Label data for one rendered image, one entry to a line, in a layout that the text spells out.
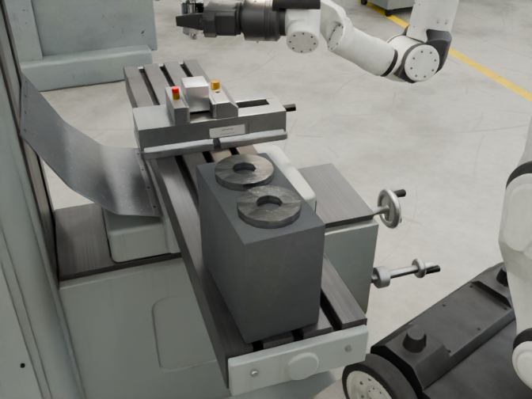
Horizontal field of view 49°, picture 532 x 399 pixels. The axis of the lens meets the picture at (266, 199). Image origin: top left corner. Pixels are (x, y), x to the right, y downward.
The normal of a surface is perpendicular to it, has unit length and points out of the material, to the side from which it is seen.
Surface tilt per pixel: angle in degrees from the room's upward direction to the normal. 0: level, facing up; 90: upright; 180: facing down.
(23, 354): 89
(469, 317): 0
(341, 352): 90
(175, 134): 90
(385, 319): 0
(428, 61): 83
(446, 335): 0
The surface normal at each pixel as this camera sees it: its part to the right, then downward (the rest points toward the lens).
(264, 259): 0.37, 0.51
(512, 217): -0.79, 0.33
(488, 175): 0.00, -0.83
